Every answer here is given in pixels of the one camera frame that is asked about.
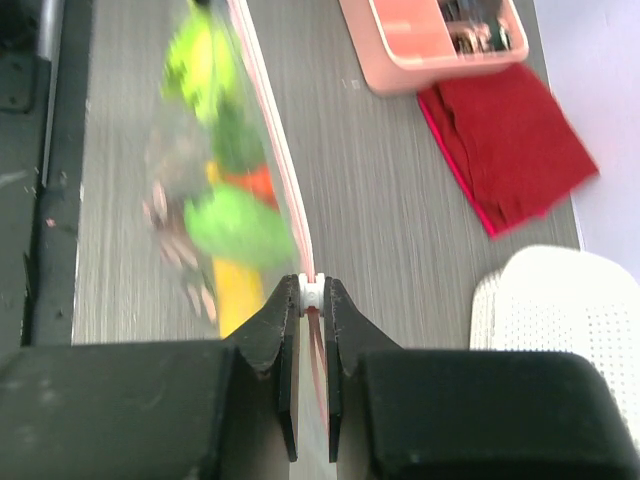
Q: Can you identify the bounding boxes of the toy orange carrot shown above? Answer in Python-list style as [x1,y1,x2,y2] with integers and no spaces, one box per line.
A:
[222,164,279,211]

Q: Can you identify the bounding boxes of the clear zip top bag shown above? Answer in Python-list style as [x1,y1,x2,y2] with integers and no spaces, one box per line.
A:
[142,0,332,436]

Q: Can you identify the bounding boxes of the toy yellow banana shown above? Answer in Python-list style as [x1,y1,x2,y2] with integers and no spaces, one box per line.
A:
[206,161,264,337]

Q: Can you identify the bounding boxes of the toy celery leek stalk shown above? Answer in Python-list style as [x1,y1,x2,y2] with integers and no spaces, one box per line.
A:
[162,1,266,174]

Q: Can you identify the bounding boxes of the red folded cloth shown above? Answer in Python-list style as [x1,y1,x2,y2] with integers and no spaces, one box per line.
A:
[417,64,599,238]

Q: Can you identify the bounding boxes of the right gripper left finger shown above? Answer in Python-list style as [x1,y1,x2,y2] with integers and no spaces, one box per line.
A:
[1,275,300,479]

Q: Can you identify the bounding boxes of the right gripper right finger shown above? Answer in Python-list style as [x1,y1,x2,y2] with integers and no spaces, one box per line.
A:
[323,278,639,479]

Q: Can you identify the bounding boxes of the pink compartment tray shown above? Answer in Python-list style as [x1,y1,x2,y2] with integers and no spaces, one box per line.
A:
[340,1,529,96]

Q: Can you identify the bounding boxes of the toy green cucumber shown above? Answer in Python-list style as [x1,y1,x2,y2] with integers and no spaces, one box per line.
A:
[183,184,297,270]

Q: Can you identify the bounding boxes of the white perforated plastic basket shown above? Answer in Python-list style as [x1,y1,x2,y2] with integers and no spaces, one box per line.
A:
[469,245,639,439]

